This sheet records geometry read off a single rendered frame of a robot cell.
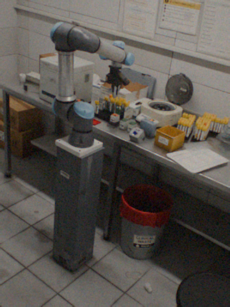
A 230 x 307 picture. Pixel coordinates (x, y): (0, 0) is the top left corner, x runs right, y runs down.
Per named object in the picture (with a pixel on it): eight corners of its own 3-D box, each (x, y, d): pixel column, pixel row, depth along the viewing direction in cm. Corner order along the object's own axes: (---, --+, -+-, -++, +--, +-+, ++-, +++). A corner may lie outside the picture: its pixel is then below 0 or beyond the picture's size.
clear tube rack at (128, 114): (100, 111, 274) (102, 102, 270) (109, 108, 281) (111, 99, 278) (123, 121, 263) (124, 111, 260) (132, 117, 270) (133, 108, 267)
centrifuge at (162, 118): (130, 119, 267) (133, 103, 261) (159, 111, 285) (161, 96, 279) (156, 132, 252) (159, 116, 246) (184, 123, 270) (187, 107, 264)
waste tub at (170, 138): (153, 144, 237) (155, 129, 232) (165, 138, 246) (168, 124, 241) (171, 153, 229) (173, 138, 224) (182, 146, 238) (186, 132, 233)
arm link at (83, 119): (82, 133, 212) (84, 110, 205) (65, 125, 219) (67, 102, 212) (97, 128, 220) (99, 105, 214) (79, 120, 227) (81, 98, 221)
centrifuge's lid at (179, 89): (169, 69, 270) (176, 69, 275) (160, 102, 280) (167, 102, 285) (193, 78, 257) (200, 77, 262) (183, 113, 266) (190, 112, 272)
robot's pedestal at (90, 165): (72, 273, 254) (81, 158, 213) (51, 257, 264) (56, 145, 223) (93, 257, 268) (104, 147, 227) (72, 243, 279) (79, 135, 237)
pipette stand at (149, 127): (136, 134, 248) (139, 119, 243) (144, 131, 253) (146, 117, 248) (148, 139, 242) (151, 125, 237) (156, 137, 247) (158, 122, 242)
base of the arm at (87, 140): (78, 150, 214) (79, 134, 210) (63, 139, 224) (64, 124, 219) (99, 144, 223) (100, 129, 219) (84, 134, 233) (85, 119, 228)
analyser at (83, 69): (38, 98, 284) (39, 58, 270) (65, 91, 303) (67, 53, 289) (68, 111, 268) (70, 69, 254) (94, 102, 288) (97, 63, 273)
